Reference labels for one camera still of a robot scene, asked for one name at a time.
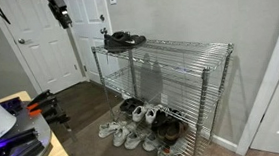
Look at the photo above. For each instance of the black sneaker with white swoosh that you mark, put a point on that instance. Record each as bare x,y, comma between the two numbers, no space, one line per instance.
126,44

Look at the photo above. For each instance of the dark sandal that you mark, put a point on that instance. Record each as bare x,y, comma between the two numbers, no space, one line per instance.
130,105

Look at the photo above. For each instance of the black slip-on shoe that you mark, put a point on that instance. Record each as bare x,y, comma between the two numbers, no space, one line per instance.
159,120

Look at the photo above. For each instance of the white panel door with deadbolt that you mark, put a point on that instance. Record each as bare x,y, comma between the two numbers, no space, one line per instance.
94,54

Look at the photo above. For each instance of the brown leather shoe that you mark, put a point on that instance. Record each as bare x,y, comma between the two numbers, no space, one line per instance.
172,132

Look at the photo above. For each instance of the metal deadbolt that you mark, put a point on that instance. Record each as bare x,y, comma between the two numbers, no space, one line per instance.
102,17

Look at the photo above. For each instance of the white sneaker orange insole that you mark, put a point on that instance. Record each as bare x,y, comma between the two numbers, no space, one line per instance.
168,152

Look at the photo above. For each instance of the white baseboard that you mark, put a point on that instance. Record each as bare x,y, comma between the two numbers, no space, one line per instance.
223,142

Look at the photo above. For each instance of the round silver door knob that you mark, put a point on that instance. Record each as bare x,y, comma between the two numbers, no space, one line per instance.
21,41

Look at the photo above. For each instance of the black camera on pole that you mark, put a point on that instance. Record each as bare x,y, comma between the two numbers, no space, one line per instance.
59,10

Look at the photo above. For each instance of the grey round base plate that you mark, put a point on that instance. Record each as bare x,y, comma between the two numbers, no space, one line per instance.
32,123

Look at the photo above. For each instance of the white door frame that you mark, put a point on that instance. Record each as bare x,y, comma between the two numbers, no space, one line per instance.
264,88

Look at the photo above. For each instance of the small black bracket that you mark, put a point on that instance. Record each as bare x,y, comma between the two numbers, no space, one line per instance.
11,105

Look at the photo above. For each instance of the short black aluminium rail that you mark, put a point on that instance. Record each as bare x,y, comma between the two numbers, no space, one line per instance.
14,139

